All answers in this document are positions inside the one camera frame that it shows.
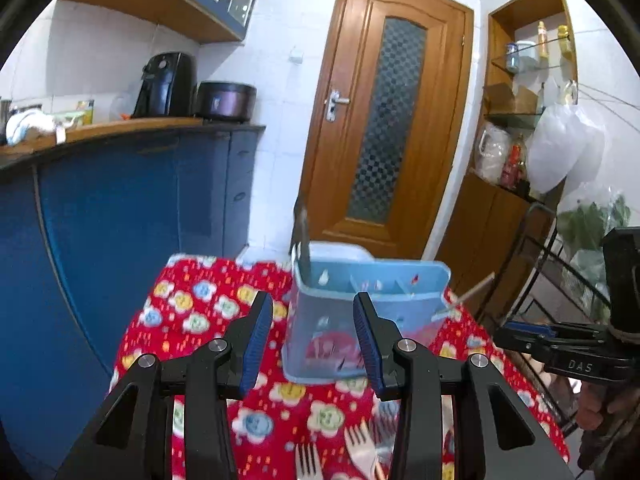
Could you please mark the steel fork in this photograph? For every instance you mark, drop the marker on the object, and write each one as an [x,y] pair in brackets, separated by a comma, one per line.
[385,425]
[307,460]

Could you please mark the yellow green box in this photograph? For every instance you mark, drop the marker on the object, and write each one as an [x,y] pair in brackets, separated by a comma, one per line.
[85,110]

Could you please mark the blue jar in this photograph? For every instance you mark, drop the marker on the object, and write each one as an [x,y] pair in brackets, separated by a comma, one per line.
[511,55]

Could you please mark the cardboard box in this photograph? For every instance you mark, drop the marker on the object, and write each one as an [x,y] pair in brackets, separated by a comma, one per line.
[510,97]

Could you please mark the steel utensil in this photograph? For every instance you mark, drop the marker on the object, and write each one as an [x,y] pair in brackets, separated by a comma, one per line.
[302,240]

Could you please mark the light blue utensil holder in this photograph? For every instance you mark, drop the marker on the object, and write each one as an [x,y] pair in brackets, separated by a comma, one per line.
[325,320]

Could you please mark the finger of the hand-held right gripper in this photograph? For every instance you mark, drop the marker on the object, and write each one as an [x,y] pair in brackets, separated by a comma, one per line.
[520,344]
[530,329]

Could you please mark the white cloth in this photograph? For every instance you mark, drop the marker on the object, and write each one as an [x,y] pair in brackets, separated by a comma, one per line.
[30,125]

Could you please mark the red floral tablecloth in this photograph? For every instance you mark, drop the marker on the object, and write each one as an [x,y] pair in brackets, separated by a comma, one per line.
[200,300]

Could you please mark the person's right hand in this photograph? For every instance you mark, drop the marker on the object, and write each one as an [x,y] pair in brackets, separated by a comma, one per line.
[610,420]

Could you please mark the blue kitchen counter cabinet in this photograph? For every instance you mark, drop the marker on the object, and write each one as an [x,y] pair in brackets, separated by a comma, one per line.
[125,210]

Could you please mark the steel pot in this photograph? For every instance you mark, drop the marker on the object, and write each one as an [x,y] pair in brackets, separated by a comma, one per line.
[5,115]

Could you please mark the dark rice cooker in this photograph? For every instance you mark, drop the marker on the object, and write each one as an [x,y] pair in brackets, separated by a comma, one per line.
[225,100]

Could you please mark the white wall switch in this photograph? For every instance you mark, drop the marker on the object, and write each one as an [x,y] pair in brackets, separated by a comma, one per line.
[297,55]

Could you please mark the black metal rack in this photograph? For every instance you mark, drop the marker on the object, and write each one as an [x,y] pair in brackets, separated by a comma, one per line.
[530,220]

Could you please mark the black air fryer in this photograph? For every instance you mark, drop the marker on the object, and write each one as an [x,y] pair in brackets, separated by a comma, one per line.
[165,85]

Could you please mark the wooden chopstick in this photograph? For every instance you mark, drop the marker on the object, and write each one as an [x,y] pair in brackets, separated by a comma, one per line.
[381,474]

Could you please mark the wooden door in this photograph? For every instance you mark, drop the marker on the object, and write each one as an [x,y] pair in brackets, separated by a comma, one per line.
[350,160]

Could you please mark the bag of green vegetables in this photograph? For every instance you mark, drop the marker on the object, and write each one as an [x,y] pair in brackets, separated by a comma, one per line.
[595,220]

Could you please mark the red packet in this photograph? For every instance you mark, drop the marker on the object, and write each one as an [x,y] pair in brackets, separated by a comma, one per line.
[515,165]

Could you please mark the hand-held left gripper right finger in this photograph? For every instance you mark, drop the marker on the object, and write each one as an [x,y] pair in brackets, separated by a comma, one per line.
[367,345]

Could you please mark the pale chopstick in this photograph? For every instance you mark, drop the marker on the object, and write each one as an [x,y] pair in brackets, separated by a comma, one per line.
[475,290]

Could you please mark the white jar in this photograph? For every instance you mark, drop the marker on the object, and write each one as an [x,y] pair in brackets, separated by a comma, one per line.
[526,55]

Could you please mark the white plastic jug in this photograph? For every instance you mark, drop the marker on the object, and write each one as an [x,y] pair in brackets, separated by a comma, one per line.
[492,152]

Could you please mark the wooden shelf unit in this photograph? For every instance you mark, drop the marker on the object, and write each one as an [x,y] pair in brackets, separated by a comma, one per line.
[475,220]

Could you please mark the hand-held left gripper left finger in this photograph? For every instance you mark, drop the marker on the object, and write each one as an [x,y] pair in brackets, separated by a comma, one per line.
[255,335]

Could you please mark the white plastic bag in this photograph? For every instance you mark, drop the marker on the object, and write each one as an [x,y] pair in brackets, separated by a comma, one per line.
[560,145]

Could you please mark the pale fork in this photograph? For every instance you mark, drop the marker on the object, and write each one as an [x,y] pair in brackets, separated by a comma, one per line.
[357,445]

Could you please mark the yellow bottle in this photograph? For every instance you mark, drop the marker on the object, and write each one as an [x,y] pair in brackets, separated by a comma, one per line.
[542,40]
[564,40]

